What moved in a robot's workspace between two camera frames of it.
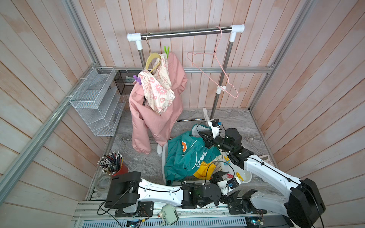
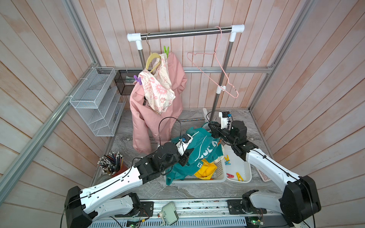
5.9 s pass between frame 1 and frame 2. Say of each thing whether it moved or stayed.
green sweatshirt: stayed
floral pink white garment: stayed
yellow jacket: stayed
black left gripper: moved
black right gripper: moved
